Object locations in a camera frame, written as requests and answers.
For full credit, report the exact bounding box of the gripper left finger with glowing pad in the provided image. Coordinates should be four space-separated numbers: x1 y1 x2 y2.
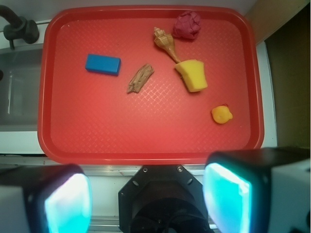
0 164 92 233

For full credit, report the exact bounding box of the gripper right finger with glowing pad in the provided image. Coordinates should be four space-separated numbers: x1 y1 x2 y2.
203 147 311 233

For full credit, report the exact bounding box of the yellow rubber duck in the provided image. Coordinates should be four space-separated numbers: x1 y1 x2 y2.
211 105 233 124

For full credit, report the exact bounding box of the red plastic tray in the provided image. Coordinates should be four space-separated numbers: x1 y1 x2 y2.
38 6 264 165

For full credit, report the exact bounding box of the stainless steel sink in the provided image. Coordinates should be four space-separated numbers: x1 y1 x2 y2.
0 45 43 132

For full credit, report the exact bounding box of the yellow sponge piece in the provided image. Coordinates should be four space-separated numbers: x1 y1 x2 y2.
174 59 208 93

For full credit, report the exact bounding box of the blue rectangular block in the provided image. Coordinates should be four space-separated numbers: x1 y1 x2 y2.
85 54 121 76

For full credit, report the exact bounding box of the brown wood piece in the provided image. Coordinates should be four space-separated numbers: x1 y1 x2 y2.
126 64 154 94

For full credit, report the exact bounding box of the dark metal faucet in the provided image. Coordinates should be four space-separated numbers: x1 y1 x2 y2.
0 5 40 50

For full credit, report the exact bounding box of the tan spiral seashell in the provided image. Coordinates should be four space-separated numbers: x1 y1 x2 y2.
154 27 180 64

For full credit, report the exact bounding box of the crumpled red paper ball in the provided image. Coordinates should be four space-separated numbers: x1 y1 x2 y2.
173 11 201 40

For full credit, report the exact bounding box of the black octagonal mount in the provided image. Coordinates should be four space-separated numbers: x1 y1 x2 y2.
118 165 213 233

